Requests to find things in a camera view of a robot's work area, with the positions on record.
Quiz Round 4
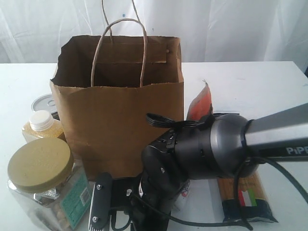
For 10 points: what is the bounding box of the blue white milk carton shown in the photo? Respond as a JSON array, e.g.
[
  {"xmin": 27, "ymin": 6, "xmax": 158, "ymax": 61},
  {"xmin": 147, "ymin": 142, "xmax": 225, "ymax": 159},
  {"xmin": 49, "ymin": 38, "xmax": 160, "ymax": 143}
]
[{"xmin": 172, "ymin": 180, "xmax": 191, "ymax": 213}]

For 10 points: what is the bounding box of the black camera cable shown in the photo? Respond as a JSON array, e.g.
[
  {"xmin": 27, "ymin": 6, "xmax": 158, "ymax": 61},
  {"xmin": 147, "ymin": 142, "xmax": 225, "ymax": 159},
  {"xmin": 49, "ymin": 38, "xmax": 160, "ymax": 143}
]
[{"xmin": 108, "ymin": 156, "xmax": 308, "ymax": 231}]

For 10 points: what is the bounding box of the white backdrop curtain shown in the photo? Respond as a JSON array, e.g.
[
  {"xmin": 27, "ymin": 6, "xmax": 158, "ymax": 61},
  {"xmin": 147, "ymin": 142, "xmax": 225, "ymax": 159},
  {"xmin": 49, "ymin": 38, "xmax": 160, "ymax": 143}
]
[{"xmin": 0, "ymin": 0, "xmax": 308, "ymax": 70}]

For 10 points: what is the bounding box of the yellow grain bottle white cap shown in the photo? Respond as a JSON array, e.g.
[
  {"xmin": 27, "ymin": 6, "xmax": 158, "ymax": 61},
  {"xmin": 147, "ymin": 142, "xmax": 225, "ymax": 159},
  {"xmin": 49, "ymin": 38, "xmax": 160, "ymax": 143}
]
[{"xmin": 22, "ymin": 110, "xmax": 66, "ymax": 143}]

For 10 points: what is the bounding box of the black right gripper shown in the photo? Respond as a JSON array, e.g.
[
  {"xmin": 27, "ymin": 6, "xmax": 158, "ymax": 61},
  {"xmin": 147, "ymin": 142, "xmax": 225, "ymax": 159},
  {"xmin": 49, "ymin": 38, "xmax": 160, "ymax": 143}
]
[{"xmin": 89, "ymin": 129, "xmax": 188, "ymax": 231}]

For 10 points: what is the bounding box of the brown orange snack pouch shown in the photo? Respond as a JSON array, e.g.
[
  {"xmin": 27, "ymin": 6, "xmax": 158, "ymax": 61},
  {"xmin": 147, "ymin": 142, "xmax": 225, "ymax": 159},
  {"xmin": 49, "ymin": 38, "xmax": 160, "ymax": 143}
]
[{"xmin": 186, "ymin": 80, "xmax": 213, "ymax": 120}]

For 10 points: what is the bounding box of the silver pull-tab tin can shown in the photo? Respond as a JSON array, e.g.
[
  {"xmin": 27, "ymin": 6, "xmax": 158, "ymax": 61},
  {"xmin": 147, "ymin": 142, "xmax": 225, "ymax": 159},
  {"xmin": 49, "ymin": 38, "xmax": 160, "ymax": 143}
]
[{"xmin": 31, "ymin": 94, "xmax": 60, "ymax": 120}]

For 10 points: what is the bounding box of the clear jar gold lid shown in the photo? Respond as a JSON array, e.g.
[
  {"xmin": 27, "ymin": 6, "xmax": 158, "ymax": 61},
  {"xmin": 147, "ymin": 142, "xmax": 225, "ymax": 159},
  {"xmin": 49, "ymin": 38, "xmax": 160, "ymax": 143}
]
[{"xmin": 7, "ymin": 138, "xmax": 92, "ymax": 231}]

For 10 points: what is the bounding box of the spaghetti pasta package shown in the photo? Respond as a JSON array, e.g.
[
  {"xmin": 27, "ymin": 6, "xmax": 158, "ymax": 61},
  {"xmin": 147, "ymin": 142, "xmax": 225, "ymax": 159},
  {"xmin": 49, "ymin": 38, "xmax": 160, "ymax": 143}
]
[{"xmin": 212, "ymin": 112, "xmax": 279, "ymax": 223}]

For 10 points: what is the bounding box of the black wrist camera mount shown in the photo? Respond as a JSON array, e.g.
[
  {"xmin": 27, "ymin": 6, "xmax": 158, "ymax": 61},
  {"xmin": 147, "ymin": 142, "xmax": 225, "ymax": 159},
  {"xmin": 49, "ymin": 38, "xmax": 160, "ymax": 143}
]
[{"xmin": 109, "ymin": 177, "xmax": 145, "ymax": 231}]

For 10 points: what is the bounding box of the brown paper bag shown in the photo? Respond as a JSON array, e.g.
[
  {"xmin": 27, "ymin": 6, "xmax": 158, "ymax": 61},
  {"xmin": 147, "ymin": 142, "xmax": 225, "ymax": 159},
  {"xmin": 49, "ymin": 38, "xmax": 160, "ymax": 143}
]
[{"xmin": 50, "ymin": 23, "xmax": 184, "ymax": 180}]

